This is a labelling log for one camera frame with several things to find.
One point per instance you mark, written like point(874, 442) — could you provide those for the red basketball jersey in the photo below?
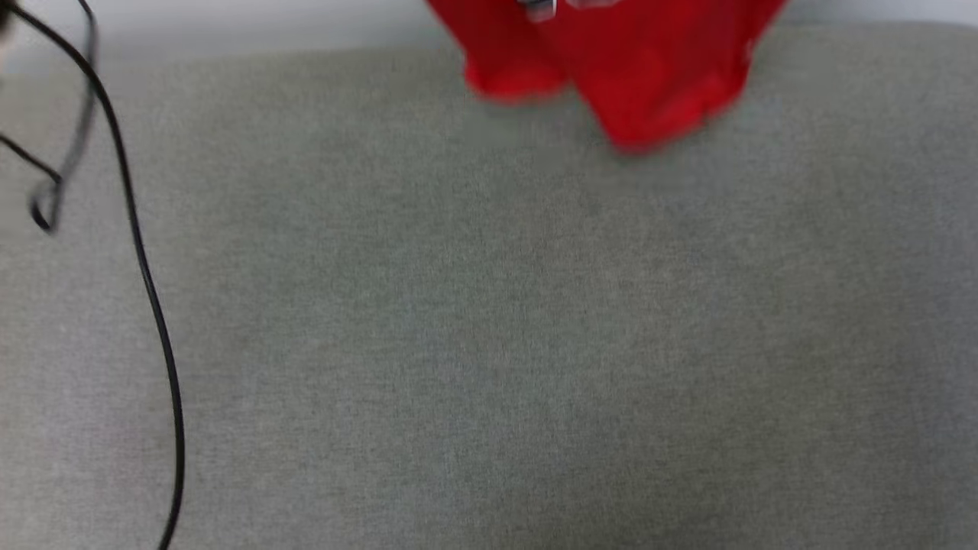
point(642, 69)

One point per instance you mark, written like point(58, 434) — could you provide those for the grey fabric sofa cushion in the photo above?
point(535, 344)

